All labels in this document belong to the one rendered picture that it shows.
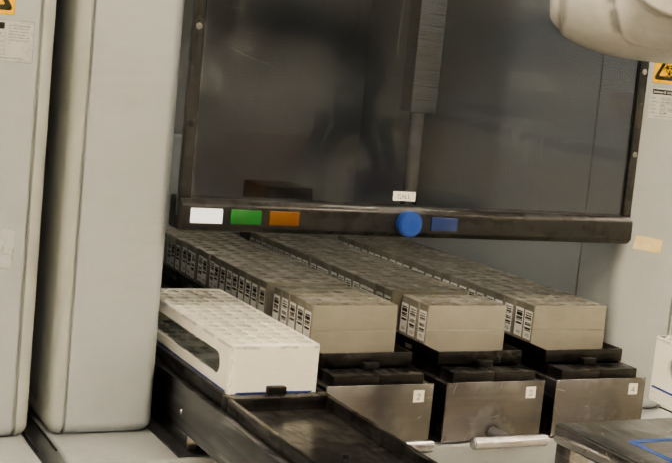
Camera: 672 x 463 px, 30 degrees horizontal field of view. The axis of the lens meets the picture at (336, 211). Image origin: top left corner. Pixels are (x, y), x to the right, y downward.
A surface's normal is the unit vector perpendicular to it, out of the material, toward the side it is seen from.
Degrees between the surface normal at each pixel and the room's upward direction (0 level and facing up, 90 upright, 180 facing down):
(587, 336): 90
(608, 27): 128
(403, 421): 90
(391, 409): 90
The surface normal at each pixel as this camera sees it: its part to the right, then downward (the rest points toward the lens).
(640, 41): -0.19, 0.86
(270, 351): 0.43, 0.14
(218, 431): -0.89, -0.04
